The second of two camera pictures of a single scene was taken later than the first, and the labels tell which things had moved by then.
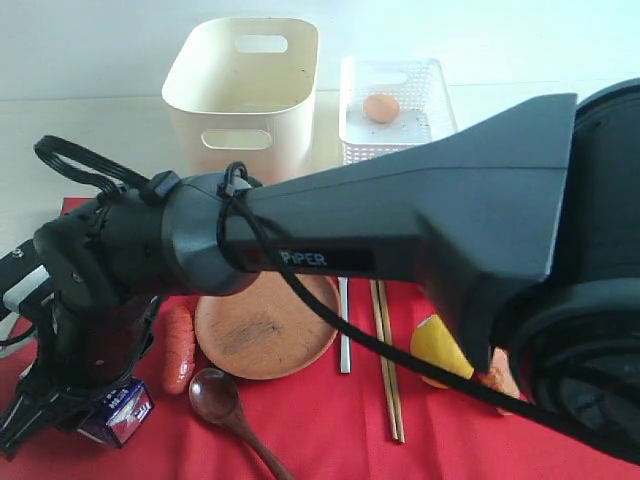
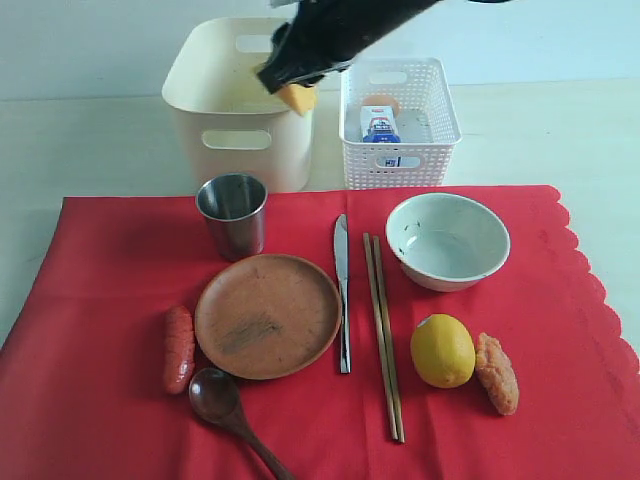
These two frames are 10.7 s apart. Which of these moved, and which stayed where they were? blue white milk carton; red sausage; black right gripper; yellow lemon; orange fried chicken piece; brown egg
Moved: blue white milk carton; black right gripper
Stayed: red sausage; orange fried chicken piece; brown egg; yellow lemon
